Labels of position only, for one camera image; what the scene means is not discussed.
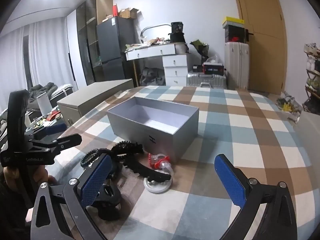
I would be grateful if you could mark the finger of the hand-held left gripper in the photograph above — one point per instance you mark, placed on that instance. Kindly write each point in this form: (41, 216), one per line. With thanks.
(67, 141)
(56, 128)

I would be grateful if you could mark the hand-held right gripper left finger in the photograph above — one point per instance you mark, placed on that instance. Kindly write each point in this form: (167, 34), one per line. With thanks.
(96, 180)

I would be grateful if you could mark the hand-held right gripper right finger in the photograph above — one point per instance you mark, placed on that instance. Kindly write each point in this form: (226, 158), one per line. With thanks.
(231, 180)

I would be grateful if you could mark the black chunky hair clip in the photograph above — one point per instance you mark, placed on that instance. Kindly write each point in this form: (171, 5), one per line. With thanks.
(107, 202)

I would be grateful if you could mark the long black hair clip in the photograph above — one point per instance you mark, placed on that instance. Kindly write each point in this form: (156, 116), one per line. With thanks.
(150, 173)

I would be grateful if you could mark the grey cardboard box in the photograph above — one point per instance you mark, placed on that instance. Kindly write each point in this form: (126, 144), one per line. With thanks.
(130, 127)

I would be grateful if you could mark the red and clear hair clip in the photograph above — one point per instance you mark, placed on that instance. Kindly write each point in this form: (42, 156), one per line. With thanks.
(157, 165)

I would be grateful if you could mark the person's left forearm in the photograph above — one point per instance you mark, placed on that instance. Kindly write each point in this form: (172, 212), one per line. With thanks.
(10, 217)

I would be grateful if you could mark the person's left hand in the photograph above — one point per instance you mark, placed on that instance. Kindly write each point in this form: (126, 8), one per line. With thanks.
(10, 177)

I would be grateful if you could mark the colourful clutter pile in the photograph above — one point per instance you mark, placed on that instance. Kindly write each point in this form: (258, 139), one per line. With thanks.
(45, 121)

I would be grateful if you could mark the white cylindrical humidifier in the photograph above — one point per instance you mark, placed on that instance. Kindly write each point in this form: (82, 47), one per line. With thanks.
(45, 102)

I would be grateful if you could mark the dark green jacket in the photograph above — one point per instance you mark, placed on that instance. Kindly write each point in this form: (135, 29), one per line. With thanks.
(42, 90)

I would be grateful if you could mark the checkered blanket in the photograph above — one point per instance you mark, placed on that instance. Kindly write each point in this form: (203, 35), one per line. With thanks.
(225, 130)

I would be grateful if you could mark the clear round badge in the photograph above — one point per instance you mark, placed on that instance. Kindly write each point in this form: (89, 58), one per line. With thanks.
(157, 188)

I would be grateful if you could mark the white curtain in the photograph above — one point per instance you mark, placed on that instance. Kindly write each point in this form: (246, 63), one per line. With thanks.
(50, 55)

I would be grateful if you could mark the dark glass cabinet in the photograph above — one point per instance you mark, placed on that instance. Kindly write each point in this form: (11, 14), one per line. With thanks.
(85, 42)

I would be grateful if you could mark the patterned bag with yellow contents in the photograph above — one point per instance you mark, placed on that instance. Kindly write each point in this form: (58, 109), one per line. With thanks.
(288, 105)

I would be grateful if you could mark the dark grey refrigerator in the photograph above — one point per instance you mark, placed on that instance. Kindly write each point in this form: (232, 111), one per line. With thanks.
(112, 42)

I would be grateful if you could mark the silver suitcase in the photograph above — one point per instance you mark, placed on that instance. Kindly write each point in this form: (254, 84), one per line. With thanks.
(200, 80)

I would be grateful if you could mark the grey bag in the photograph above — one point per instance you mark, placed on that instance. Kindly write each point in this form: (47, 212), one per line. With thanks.
(152, 76)

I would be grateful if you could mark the black box with red ends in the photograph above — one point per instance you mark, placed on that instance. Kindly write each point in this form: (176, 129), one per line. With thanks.
(212, 69)

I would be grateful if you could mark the white suitcase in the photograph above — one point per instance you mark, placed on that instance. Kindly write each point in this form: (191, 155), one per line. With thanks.
(236, 65)

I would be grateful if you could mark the small black box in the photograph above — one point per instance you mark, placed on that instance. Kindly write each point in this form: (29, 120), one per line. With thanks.
(197, 68)

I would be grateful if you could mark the white desk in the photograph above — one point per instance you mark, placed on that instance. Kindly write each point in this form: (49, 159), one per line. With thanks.
(150, 52)

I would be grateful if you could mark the white drawer unit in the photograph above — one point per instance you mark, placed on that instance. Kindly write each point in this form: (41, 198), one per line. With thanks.
(175, 72)

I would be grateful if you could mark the clear plastic bag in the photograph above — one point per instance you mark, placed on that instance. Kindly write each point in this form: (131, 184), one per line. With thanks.
(213, 59)

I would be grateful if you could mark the pile of desk clutter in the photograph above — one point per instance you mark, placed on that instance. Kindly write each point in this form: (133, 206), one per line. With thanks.
(150, 42)

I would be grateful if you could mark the shoe rack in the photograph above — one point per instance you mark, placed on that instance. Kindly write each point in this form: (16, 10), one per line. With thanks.
(312, 80)

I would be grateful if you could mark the wooden door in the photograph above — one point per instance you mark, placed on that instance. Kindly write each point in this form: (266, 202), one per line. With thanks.
(265, 55)

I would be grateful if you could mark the tall cardboard box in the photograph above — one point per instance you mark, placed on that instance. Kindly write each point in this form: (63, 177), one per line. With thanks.
(103, 7)

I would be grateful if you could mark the open cardboard box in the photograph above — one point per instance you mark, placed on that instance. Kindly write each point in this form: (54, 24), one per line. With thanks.
(128, 13)

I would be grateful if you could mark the dark wrapped flower bouquet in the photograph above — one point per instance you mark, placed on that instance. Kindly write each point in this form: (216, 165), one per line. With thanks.
(200, 46)

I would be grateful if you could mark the white ribbed bin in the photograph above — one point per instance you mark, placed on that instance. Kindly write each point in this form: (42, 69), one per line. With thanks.
(181, 48)

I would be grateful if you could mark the black and red shoe box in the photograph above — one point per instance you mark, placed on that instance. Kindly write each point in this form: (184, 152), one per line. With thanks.
(235, 35)

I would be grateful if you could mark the stack of black boxes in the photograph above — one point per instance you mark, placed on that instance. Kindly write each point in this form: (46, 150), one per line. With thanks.
(177, 36)

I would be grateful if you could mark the grey shoe box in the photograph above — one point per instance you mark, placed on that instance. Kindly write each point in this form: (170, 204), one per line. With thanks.
(233, 25)

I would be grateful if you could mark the yellow shoe box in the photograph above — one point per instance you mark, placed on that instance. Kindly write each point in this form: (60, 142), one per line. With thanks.
(233, 20)

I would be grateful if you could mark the chrome arched frame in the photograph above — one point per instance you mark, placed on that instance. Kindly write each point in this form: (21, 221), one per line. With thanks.
(155, 25)

